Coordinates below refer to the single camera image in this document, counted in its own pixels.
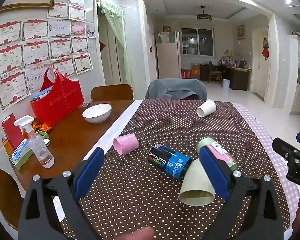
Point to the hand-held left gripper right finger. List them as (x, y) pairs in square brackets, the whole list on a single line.
[(213, 172)]

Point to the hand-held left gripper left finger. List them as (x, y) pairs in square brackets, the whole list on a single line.
[(90, 171)]

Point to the beige paper cup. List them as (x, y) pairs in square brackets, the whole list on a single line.
[(196, 187)]

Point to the green cup with pink label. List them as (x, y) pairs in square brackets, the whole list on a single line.
[(222, 152)]

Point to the pink ribbed cup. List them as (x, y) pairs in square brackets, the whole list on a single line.
[(125, 143)]

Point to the blue and black printed cup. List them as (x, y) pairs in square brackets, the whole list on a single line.
[(168, 161)]

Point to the white paper cup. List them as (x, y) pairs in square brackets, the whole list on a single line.
[(206, 108)]

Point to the person's left hand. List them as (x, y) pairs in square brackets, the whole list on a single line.
[(136, 233)]

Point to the pink checked tablecloth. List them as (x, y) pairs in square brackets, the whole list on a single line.
[(265, 140)]

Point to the white cloth strip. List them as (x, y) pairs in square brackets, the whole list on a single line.
[(110, 130)]

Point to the clear spray bottle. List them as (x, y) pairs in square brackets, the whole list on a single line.
[(38, 146)]

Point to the white ceramic bowl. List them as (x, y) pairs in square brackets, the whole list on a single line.
[(96, 113)]

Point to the green tray box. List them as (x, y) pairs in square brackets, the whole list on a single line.
[(27, 155)]

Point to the gold foil wrappers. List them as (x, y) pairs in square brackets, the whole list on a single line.
[(41, 126)]

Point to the small clear wrapper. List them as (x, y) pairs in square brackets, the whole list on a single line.
[(86, 103)]

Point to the blue and white packet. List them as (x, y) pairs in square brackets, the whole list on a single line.
[(20, 148)]

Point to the red tote bag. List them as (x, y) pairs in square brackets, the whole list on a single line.
[(57, 102)]

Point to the brown dotted tablecloth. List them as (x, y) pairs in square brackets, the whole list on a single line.
[(150, 120)]

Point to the brown wooden chair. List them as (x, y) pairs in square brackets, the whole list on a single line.
[(5, 197), (112, 92)]

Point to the dark wooden desk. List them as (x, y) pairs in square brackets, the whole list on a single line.
[(237, 76)]

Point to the white door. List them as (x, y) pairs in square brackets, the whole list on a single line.
[(259, 65)]

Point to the white waste bin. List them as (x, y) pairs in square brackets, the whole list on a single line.
[(226, 83)]

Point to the orange lighter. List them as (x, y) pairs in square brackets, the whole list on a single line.
[(8, 146)]

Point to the red booklet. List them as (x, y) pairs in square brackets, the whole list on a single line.
[(12, 131)]

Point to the chair with grey cover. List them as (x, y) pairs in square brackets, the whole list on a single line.
[(176, 88)]

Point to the red hanging knot ornament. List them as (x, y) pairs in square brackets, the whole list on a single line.
[(265, 48)]

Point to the dark desk chair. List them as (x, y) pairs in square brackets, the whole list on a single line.
[(214, 73)]

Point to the orange cardboard box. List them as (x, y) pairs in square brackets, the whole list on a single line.
[(195, 73)]

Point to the red cardboard box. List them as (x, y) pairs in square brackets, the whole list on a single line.
[(185, 73)]

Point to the white refrigerator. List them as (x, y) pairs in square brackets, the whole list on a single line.
[(168, 57)]

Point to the window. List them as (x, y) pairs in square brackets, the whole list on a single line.
[(198, 41)]

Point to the green curtain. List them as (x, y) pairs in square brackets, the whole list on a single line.
[(117, 30)]

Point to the ceiling fan lamp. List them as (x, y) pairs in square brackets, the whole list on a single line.
[(204, 17)]

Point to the small framed wall picture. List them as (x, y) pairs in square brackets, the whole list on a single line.
[(240, 32)]

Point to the wall of award certificates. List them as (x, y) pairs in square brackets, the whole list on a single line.
[(37, 45)]

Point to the small wall photo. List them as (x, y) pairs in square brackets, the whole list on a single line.
[(91, 33)]

